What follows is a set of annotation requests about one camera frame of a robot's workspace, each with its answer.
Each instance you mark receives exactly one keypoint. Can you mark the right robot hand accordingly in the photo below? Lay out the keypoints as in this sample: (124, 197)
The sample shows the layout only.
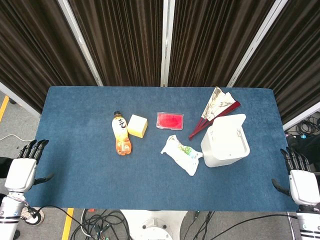
(303, 187)

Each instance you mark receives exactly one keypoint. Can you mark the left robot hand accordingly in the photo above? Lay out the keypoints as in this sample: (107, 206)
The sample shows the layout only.
(20, 172)

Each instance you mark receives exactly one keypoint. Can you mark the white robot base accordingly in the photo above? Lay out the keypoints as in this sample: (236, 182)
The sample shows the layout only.
(155, 225)

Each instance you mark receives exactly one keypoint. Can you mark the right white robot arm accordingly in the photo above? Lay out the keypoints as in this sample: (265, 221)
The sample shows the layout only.
(308, 221)

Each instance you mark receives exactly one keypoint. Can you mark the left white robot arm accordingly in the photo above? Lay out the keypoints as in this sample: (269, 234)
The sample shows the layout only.
(11, 212)

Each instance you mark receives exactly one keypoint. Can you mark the white trash bin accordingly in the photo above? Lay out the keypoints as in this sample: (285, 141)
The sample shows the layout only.
(225, 140)

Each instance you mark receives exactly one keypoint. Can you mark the orange drink bottle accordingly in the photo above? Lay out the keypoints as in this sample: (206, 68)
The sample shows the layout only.
(121, 136)

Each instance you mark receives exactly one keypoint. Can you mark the folding paper fan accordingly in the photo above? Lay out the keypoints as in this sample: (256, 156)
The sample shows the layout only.
(215, 110)

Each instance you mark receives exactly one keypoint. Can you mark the yellow sponge block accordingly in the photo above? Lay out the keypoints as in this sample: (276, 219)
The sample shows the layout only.
(137, 125)

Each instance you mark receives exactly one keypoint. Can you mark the white tissue pack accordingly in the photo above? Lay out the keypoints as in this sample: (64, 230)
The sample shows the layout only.
(181, 155)

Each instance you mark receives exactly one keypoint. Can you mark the blue table cloth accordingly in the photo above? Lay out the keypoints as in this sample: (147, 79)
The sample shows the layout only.
(155, 175)

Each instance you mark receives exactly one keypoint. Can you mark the red clear plastic case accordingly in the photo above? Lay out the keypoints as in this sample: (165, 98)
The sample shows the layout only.
(170, 120)

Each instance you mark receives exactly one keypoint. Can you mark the dark brown curtain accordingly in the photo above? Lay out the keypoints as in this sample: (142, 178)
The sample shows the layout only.
(120, 37)

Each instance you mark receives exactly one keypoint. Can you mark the white partition frame post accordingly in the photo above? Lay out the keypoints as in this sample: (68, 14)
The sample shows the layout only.
(80, 41)
(253, 41)
(167, 42)

